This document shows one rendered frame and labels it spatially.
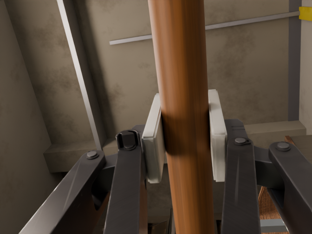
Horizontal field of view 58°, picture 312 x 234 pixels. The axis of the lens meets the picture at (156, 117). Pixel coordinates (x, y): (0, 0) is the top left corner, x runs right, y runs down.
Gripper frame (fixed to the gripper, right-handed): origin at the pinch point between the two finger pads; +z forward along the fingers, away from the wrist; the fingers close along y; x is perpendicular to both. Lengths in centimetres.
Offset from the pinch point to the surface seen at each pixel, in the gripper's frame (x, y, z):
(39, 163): -172, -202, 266
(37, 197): -203, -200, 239
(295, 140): -93, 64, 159
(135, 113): -129, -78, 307
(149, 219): -153, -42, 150
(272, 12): -24, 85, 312
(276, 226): -91, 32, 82
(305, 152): -93, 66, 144
